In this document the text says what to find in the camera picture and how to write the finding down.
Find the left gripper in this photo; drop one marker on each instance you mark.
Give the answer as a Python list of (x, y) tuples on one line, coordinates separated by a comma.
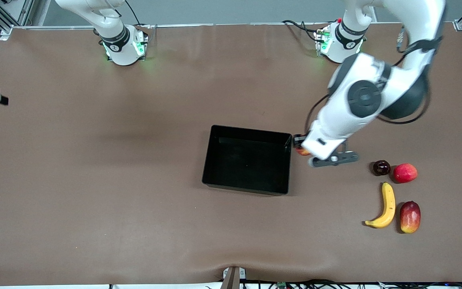
[(298, 141)]

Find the small red yellow apple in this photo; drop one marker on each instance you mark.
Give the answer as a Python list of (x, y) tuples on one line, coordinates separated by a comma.
[(303, 152)]

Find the black plastic box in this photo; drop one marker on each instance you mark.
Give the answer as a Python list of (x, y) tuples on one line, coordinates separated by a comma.
[(247, 168)]

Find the yellow banana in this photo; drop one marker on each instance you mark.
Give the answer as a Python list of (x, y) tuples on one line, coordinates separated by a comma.
[(389, 204)]

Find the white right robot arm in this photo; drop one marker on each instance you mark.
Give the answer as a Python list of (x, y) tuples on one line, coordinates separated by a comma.
[(118, 44)]

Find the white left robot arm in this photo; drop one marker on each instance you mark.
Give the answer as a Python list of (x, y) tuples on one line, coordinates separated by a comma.
[(419, 24)]

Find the dark purple plum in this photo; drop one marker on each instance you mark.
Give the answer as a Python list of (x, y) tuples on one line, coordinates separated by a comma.
[(381, 167)]

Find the red peach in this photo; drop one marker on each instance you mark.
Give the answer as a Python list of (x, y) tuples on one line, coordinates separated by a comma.
[(405, 173)]

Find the red yellow mango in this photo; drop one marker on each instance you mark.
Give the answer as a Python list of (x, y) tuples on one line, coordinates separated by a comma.
[(410, 217)]

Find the metal table clamp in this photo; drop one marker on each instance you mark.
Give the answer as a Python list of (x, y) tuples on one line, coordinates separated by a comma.
[(233, 277)]

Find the brown table cover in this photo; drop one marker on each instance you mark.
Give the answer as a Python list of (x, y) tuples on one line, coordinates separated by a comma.
[(175, 233)]

